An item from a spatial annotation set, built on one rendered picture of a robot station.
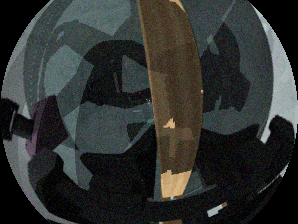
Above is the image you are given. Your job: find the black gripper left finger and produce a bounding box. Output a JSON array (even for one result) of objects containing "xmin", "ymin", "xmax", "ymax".
[{"xmin": 80, "ymin": 125, "xmax": 158, "ymax": 201}]

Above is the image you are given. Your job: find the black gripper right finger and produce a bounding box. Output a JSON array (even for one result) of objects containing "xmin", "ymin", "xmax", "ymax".
[{"xmin": 194, "ymin": 124, "xmax": 259, "ymax": 190}]

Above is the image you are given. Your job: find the light wooden board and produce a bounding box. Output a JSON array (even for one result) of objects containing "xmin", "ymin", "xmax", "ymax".
[{"xmin": 137, "ymin": 0, "xmax": 204, "ymax": 198}]

